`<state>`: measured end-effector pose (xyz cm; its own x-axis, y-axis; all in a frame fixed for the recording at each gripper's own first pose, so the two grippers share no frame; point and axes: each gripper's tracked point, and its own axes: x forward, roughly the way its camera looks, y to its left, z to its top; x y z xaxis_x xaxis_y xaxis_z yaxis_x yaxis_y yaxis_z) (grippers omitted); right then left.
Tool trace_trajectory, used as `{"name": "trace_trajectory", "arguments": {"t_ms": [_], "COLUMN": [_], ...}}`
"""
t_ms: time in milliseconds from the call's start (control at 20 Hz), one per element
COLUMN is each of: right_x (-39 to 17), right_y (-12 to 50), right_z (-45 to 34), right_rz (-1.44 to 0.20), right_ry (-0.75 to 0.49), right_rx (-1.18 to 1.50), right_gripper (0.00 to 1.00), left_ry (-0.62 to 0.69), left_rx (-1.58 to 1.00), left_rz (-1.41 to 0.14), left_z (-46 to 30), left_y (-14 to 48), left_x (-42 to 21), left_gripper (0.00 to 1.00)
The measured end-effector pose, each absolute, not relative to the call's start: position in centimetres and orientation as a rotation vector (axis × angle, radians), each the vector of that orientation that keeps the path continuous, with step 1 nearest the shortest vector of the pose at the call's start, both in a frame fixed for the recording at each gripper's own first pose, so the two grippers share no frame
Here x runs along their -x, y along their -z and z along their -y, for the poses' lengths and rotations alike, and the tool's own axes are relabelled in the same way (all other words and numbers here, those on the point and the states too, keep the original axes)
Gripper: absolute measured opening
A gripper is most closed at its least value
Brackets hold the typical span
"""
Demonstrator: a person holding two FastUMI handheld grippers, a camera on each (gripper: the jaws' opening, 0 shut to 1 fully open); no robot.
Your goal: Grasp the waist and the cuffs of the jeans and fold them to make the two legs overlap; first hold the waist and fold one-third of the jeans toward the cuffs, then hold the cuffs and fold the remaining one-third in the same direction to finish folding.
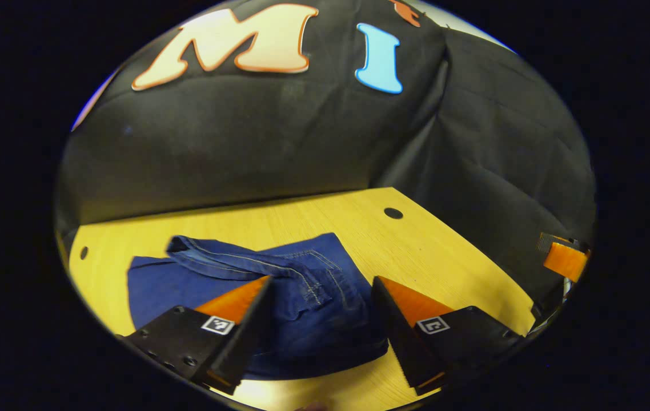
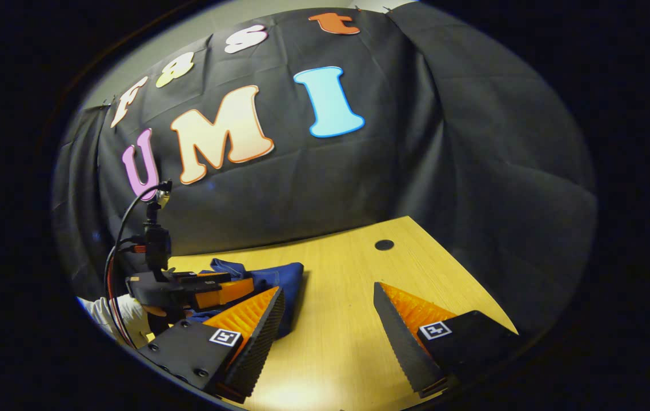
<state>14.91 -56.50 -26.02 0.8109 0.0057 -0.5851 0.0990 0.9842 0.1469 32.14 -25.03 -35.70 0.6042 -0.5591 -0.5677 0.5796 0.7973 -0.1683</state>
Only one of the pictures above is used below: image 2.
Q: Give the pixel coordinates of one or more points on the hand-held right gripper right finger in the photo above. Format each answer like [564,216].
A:
[402,348]

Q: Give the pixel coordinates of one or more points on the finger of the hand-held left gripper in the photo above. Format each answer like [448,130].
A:
[225,292]
[205,277]

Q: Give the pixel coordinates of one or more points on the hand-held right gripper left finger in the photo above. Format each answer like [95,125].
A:
[259,348]

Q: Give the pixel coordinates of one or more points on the blue denim jeans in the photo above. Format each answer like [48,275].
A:
[285,279]

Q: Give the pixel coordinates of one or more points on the black backdrop cloth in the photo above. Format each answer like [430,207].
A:
[445,160]

